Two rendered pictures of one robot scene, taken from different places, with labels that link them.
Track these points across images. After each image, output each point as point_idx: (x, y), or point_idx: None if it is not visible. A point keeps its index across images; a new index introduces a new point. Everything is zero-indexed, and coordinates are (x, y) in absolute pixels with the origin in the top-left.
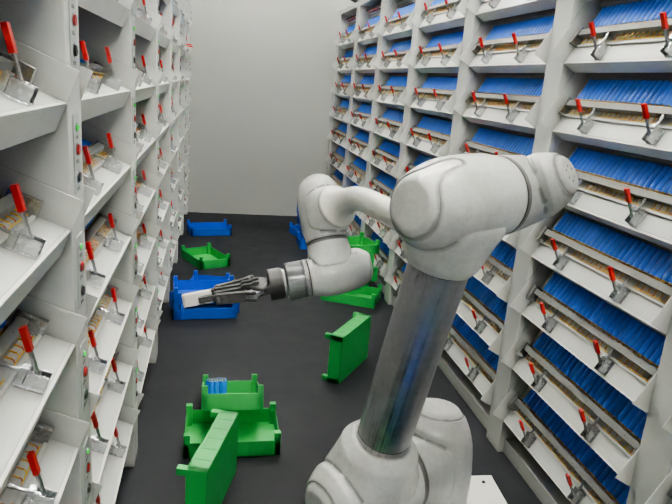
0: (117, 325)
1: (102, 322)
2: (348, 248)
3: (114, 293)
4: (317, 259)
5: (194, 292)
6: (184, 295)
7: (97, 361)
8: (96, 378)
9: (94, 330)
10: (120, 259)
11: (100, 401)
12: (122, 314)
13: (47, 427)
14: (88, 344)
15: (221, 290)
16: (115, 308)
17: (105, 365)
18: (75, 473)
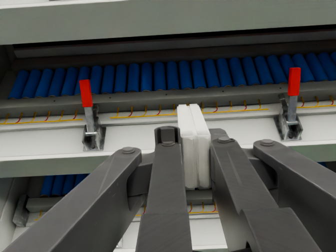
0: (275, 137)
1: (250, 115)
2: None
3: (290, 78)
4: None
5: (191, 114)
6: (178, 107)
7: (84, 129)
8: (68, 147)
9: (205, 112)
10: (313, 5)
11: (217, 215)
12: (299, 126)
13: None
14: (150, 115)
15: (172, 158)
16: (288, 107)
17: (82, 141)
18: None
